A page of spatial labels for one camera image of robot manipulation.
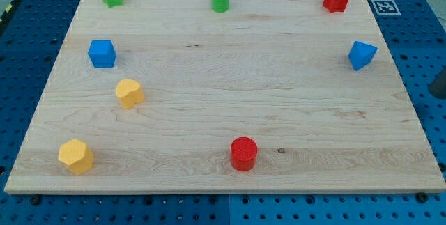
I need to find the yellow hexagon block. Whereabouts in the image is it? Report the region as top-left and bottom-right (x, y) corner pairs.
(58, 139), (94, 175)

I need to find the blue triangle block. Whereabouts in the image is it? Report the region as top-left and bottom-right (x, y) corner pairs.
(348, 41), (378, 70)

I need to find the blue cube block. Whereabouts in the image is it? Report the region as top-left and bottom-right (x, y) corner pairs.
(88, 40), (116, 68)

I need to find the dark grey pusher tool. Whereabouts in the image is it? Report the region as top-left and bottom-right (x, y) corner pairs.
(428, 70), (446, 99)

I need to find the red cylinder block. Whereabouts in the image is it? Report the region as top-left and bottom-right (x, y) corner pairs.
(230, 137), (258, 171)

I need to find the yellow heart block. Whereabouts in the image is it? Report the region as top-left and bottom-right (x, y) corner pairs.
(115, 79), (145, 109)

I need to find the white fiducial marker tag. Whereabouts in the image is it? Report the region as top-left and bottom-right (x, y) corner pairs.
(371, 0), (401, 15)

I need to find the light wooden board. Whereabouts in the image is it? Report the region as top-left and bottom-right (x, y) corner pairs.
(5, 0), (445, 195)

